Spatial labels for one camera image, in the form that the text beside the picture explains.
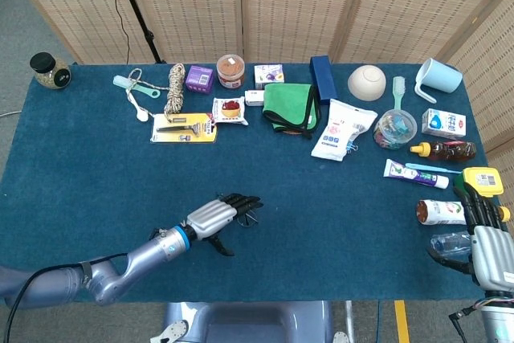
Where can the white purple toothpaste tube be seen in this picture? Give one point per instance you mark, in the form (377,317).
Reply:
(405,174)

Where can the razor in yellow blister pack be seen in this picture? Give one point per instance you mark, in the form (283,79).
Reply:
(182,129)

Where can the yellow floor tape strip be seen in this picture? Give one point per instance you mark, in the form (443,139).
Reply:
(401,323)

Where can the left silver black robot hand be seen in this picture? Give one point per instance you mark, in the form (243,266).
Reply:
(209,218)

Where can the clear snack jar orange lid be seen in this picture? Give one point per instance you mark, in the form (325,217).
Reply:
(231,72)

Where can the upturned beige bowl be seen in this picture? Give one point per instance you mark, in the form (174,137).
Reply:
(366,84)

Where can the clear plastic water bottle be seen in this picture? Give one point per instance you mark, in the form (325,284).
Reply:
(449,243)

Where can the light blue mug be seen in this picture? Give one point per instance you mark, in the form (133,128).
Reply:
(439,76)

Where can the grey metal table leg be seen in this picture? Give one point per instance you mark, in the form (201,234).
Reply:
(350,321)

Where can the white plastic spoon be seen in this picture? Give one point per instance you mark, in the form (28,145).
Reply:
(141,115)

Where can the clear tub of binder clips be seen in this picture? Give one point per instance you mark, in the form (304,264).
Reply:
(395,130)

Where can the bamboo folding screen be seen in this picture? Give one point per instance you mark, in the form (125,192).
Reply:
(192,9)

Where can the small purple box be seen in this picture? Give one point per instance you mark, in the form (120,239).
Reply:
(198,80)

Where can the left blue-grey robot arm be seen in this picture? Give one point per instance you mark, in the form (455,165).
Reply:
(148,252)

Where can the loose blue binder clip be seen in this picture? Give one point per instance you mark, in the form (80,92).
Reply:
(351,146)

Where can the white drink bottle yellow cap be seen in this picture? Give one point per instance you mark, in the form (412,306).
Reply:
(437,212)

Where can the woven brown coaster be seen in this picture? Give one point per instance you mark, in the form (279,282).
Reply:
(291,132)

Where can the snack packet with red tart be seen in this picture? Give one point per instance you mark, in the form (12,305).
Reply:
(229,112)

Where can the white wipes packet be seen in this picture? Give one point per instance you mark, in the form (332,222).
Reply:
(337,134)

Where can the black tripod pole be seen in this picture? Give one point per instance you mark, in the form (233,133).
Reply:
(134,7)

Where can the thin wire eyeglasses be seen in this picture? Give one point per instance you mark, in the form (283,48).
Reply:
(243,220)

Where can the long navy blue box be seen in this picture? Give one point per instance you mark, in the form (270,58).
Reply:
(323,78)

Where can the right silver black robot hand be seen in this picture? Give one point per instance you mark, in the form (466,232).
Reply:
(494,256)

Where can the white blue milk carton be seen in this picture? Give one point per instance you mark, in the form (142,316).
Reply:
(443,124)

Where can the glass jar with black lid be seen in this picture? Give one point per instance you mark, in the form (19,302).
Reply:
(50,76)

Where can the white box with plum print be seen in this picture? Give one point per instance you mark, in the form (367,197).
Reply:
(269,76)

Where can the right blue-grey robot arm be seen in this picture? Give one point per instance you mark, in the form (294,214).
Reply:
(500,325)

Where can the blue-grey robot torso base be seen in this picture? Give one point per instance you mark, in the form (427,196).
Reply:
(249,323)

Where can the blue felt table cover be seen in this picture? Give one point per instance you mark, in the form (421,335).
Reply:
(120,166)

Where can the light blue toothbrush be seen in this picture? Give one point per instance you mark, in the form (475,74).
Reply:
(425,168)

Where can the mint brush with white bristles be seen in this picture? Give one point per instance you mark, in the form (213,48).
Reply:
(398,90)

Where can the green cloth with black trim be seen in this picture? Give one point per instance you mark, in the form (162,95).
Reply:
(287,106)

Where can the amber bottle with yellow cap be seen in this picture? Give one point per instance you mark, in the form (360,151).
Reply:
(449,151)

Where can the small white red box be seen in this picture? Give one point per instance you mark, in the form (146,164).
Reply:
(254,98)

